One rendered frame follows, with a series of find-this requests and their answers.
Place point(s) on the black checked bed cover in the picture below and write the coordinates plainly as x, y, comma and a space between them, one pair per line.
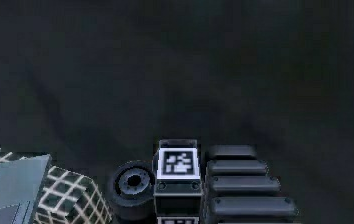
70, 196

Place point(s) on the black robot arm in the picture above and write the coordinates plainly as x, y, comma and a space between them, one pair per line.
238, 186

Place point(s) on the grey blue pillow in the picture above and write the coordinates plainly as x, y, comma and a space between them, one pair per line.
11, 186

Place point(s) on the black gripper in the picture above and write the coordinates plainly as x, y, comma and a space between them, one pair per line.
131, 190

